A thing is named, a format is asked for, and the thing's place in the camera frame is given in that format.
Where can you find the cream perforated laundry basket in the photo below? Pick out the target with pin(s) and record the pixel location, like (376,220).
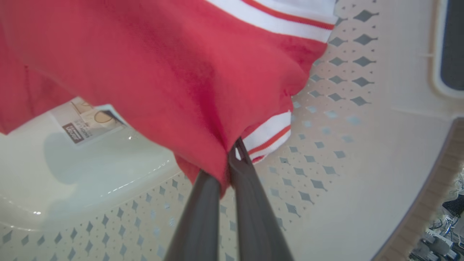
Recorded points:
(362,152)

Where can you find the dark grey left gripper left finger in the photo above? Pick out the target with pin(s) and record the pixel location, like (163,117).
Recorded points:
(199,217)

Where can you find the red shirt with white stripes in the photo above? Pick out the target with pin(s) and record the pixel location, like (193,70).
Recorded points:
(163,72)

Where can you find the paper label sticker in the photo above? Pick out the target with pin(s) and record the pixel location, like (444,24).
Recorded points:
(88,121)

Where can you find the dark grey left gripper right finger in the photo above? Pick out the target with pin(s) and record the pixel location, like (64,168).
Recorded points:
(253,210)

